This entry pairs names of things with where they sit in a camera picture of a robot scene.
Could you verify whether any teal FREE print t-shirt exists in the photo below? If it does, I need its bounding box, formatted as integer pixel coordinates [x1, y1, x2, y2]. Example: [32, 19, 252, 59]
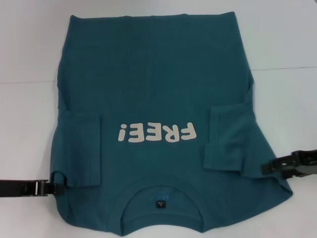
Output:
[49, 11, 293, 237]

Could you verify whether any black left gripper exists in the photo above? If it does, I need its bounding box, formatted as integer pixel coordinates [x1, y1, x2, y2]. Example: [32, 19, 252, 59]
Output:
[0, 178, 64, 198]

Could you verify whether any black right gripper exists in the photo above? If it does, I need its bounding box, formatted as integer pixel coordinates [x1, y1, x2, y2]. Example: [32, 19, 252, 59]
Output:
[262, 148, 317, 178]

